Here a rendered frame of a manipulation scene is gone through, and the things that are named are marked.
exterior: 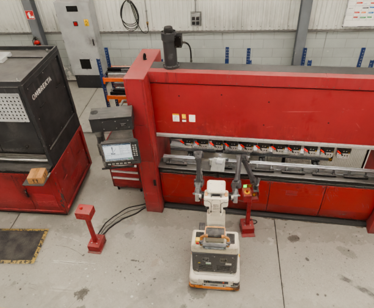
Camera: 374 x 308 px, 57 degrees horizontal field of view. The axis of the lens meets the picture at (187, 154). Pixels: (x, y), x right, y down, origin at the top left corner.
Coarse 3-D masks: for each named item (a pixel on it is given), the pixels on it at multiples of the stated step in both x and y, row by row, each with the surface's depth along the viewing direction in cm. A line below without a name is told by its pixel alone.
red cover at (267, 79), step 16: (160, 80) 408; (176, 80) 404; (192, 80) 401; (208, 80) 397; (224, 80) 394; (240, 80) 391; (256, 80) 387; (272, 80) 384; (288, 80) 381; (304, 80) 378; (320, 80) 375; (336, 80) 372; (352, 80) 369; (368, 80) 366
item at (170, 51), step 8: (168, 32) 380; (176, 32) 385; (168, 40) 382; (176, 40) 385; (168, 48) 389; (176, 48) 396; (168, 56) 396; (176, 56) 400; (168, 64) 402; (176, 64) 405
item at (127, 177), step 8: (112, 136) 531; (120, 136) 530; (128, 136) 529; (120, 168) 540; (128, 168) 537; (136, 168) 534; (112, 176) 554; (120, 176) 552; (128, 176) 548; (136, 176) 545; (120, 184) 564; (128, 184) 561; (136, 184) 557
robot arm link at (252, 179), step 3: (246, 156) 415; (243, 159) 420; (246, 159) 415; (243, 162) 418; (246, 162) 419; (246, 165) 419; (246, 168) 422; (249, 168) 423; (246, 171) 425; (249, 171) 423; (249, 174) 425; (252, 174) 427; (249, 177) 428; (252, 177) 426; (252, 180) 429; (255, 180) 430; (252, 183) 432; (255, 183) 429
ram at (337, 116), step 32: (160, 96) 424; (192, 96) 416; (224, 96) 409; (256, 96) 402; (288, 96) 395; (320, 96) 389; (352, 96) 382; (160, 128) 456; (192, 128) 447; (224, 128) 439; (256, 128) 431; (288, 128) 423; (320, 128) 415; (352, 128) 408
